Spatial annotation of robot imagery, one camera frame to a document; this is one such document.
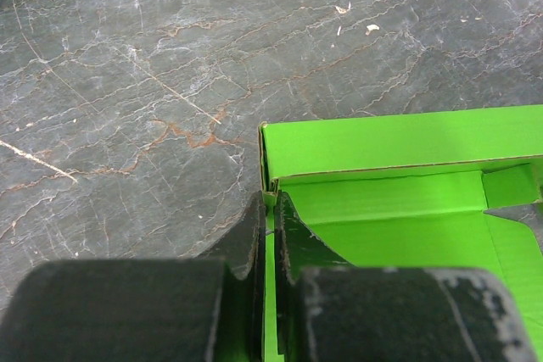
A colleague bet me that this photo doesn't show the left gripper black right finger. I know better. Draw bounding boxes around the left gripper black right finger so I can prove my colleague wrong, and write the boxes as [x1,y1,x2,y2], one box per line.
[274,192,537,361]

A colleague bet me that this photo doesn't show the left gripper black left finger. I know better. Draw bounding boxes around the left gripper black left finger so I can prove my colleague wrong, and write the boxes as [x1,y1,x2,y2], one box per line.
[1,192,266,361]

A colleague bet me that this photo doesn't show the green paper box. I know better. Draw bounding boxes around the green paper box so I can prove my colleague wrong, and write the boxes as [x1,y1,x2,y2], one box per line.
[259,105,542,350]

